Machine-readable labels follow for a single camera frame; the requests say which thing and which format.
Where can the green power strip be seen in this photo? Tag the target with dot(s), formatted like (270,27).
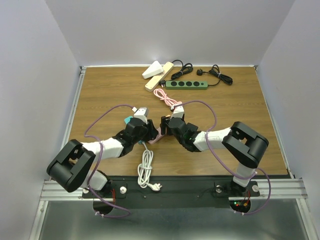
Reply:
(186,85)

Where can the white wedge adapter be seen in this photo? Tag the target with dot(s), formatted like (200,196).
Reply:
(154,69)

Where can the cream power strip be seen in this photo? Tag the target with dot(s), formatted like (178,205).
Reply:
(155,80)

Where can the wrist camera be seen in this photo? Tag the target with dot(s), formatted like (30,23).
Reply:
(142,114)
(177,111)

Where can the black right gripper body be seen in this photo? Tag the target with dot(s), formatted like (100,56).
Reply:
(168,131)

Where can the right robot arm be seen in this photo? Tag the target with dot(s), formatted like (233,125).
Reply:
(245,144)

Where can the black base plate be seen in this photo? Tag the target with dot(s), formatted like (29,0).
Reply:
(208,191)

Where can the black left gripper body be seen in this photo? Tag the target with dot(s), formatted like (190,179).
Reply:
(146,133)

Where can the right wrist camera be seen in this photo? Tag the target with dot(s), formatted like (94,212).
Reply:
(177,111)

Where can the aluminium frame rail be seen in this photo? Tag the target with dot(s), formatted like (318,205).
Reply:
(43,204)

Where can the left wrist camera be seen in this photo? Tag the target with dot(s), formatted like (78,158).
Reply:
(142,114)

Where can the teal travel adapter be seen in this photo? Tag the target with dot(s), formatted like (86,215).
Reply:
(127,119)

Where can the pink power strip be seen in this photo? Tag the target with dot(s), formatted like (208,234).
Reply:
(157,138)

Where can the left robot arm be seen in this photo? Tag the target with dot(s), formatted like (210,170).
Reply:
(71,168)

